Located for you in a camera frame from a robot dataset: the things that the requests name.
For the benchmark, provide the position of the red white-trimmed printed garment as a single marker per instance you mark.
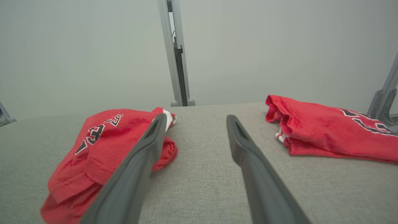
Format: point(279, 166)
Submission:
point(93, 155)
point(317, 130)

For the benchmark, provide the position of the grey cylindrical post foot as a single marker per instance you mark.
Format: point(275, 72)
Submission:
point(174, 104)
point(191, 102)

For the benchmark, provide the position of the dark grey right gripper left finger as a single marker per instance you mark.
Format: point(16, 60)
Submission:
point(130, 186)

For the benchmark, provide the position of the grey fabric sofa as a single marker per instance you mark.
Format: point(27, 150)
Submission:
point(202, 174)

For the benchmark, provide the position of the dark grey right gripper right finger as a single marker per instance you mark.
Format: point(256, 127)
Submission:
point(264, 193)

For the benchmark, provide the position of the grey partition frame post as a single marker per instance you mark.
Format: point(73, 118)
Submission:
point(169, 46)

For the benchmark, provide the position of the grey metal partition bracket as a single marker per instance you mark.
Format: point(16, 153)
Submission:
point(384, 102)
point(4, 116)

